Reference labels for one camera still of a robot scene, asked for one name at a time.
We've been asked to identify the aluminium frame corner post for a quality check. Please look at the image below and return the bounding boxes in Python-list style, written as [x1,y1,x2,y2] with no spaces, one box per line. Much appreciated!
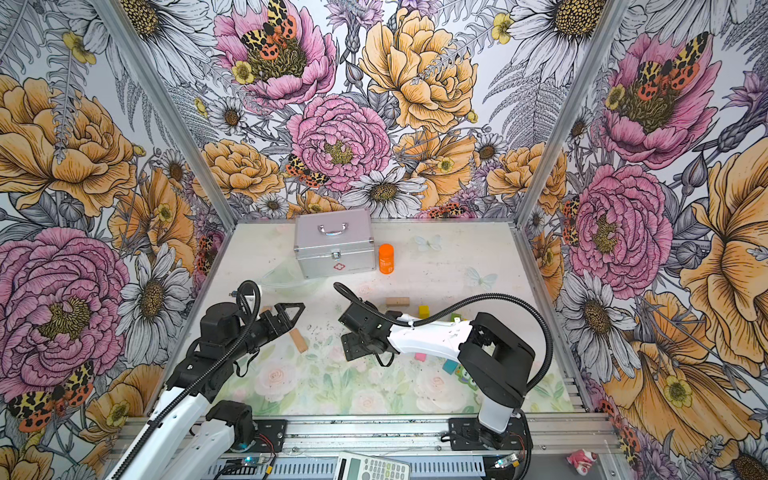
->
[514,0,631,229]
[94,1,237,234]

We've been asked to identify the teal cube block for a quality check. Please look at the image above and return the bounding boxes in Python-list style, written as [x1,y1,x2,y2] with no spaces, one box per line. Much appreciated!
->
[442,360,459,375]

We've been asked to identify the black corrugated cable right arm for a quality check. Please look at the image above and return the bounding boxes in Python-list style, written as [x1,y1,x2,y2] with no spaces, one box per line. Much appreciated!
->
[332,281,554,394]

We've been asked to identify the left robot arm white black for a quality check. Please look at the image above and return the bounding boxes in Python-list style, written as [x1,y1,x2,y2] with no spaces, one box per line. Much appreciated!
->
[108,280,305,479]

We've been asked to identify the aluminium frame corner post right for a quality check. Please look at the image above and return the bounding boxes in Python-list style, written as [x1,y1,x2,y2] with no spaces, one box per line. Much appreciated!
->
[514,0,631,229]

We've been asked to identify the silver aluminium case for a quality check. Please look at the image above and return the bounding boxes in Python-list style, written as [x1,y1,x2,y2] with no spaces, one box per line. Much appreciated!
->
[294,209,376,279]

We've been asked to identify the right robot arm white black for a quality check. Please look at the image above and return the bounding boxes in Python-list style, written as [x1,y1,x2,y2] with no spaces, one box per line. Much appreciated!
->
[339,302,541,435]

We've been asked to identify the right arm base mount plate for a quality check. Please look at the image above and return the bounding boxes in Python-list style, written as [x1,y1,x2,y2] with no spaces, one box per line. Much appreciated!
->
[440,417,533,452]

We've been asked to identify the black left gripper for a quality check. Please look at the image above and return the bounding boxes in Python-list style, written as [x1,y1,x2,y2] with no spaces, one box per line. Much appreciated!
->
[226,303,305,360]

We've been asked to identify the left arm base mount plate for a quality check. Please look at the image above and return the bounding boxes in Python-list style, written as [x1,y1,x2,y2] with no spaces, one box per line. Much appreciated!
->
[243,418,288,454]

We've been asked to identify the aluminium front rail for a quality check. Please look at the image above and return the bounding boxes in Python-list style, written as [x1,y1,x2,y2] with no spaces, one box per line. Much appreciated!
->
[223,412,621,457]

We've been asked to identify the natural wood block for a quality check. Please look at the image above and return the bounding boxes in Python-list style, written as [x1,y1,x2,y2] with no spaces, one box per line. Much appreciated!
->
[289,329,309,354]
[385,296,411,308]

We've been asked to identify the pink white crumpled wrapper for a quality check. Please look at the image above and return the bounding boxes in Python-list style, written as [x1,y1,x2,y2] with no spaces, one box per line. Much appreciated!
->
[566,449,598,476]

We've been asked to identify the grey calculator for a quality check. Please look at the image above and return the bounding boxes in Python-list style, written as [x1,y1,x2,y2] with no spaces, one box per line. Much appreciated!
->
[333,452,411,480]

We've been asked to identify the orange cylinder bottle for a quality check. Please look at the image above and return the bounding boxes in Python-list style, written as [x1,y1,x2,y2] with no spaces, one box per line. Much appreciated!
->
[378,244,395,275]

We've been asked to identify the aluminium frame corner post left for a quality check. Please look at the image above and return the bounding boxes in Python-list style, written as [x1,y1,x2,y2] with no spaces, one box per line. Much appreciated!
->
[94,1,237,234]

